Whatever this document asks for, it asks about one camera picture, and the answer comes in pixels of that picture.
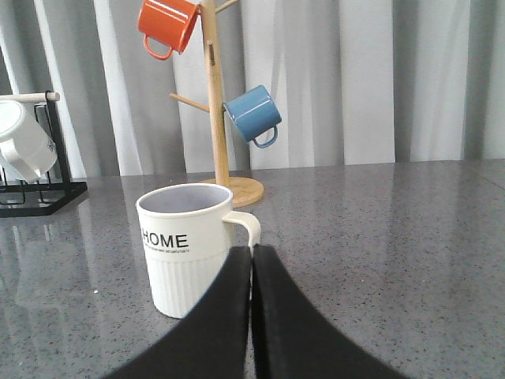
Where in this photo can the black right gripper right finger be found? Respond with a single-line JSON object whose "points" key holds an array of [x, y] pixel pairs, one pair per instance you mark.
{"points": [[292, 339]]}

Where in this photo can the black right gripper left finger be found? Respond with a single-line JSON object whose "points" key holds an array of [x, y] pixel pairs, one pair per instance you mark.
{"points": [[210, 341]]}

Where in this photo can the white HOME mug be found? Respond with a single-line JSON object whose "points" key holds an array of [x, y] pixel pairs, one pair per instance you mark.
{"points": [[187, 231]]}

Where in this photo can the wooden mug tree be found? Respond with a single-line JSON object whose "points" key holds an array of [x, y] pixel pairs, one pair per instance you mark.
{"points": [[246, 191]]}

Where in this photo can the blue enamel mug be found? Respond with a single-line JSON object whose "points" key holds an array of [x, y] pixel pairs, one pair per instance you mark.
{"points": [[254, 113]]}

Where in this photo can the grey pleated curtain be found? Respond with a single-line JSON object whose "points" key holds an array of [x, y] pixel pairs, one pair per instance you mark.
{"points": [[355, 82]]}

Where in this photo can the white ribbed hanging mug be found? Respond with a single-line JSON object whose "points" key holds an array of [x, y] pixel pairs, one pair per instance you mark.
{"points": [[27, 151]]}

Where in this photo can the orange enamel mug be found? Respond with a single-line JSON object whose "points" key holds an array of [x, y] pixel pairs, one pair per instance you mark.
{"points": [[169, 22]]}

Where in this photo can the black wire mug rack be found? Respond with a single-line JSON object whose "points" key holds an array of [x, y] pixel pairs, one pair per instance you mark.
{"points": [[56, 188]]}

